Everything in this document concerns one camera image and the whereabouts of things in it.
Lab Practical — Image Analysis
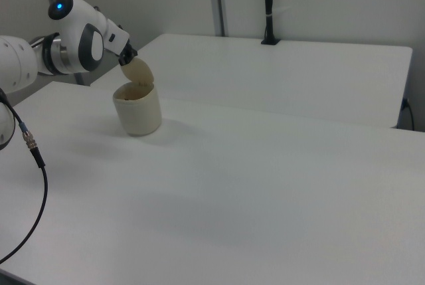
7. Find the white side table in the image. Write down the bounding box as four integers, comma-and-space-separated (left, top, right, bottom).
90, 33, 414, 130

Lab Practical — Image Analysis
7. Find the black cable with metal connector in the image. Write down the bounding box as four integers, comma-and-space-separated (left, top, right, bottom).
0, 87, 50, 264

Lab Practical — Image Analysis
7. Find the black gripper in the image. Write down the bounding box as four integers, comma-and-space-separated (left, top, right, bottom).
118, 43, 139, 66

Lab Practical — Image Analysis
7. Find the beige trash bin with lid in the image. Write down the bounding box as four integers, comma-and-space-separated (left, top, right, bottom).
112, 57, 163, 138

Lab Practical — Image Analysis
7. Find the white zip tie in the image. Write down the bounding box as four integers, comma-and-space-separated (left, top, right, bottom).
267, 6, 292, 19

